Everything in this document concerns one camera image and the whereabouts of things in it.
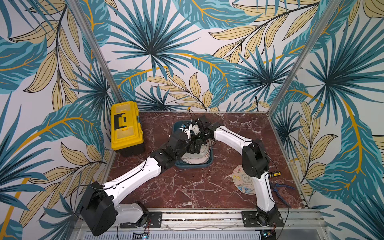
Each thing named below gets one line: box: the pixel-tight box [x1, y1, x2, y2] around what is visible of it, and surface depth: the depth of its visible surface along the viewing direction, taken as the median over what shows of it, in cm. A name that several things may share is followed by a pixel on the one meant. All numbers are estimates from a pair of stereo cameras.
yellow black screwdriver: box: [268, 172, 282, 178], surface depth 89 cm
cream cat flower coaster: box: [181, 139, 212, 164], surface depth 94 cm
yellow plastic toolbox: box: [110, 100, 145, 157], surface depth 89 cm
